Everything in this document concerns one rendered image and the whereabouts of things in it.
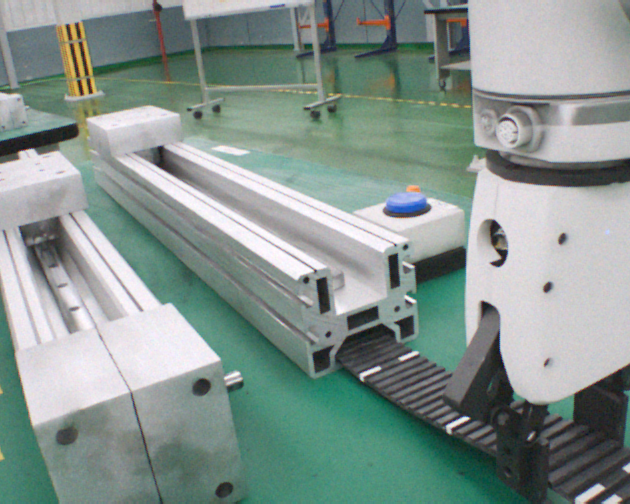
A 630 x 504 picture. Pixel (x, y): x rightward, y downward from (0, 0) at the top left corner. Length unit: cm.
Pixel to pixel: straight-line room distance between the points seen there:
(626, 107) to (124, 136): 81
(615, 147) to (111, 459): 28
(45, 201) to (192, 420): 41
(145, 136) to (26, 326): 56
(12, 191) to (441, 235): 43
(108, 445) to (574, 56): 28
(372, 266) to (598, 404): 22
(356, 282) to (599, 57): 33
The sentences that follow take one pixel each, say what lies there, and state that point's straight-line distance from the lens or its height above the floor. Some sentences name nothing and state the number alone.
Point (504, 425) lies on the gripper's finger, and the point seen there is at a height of 86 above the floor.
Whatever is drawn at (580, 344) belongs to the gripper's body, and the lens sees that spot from 31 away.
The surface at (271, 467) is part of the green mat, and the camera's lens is 43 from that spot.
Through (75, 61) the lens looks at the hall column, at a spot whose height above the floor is 55.
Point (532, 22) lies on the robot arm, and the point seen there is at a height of 103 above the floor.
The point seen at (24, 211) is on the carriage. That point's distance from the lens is 73.
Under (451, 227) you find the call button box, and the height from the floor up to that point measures 83.
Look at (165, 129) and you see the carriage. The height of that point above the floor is 89.
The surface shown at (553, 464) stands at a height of 81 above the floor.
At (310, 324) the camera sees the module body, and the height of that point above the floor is 82.
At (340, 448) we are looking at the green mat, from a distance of 44.
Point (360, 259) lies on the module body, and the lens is 54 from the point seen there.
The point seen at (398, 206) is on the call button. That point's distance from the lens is 64.
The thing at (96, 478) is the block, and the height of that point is 83.
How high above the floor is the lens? 105
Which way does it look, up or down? 21 degrees down
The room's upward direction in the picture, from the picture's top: 7 degrees counter-clockwise
